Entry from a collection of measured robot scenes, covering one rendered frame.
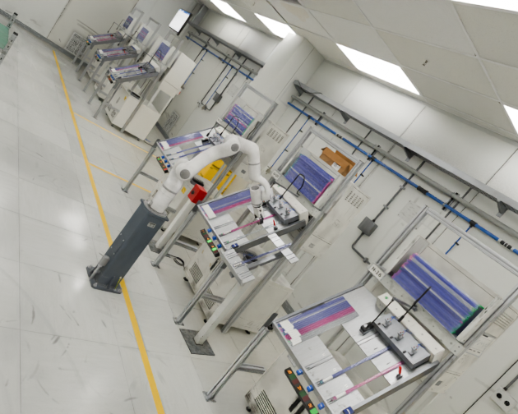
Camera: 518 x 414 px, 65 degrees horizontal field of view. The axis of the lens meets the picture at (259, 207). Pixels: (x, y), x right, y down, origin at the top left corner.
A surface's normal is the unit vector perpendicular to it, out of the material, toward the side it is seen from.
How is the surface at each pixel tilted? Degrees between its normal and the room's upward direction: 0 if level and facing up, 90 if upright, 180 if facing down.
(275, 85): 90
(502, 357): 90
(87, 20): 90
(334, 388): 44
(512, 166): 90
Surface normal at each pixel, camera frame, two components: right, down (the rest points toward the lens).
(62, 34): 0.44, 0.51
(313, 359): -0.03, -0.81
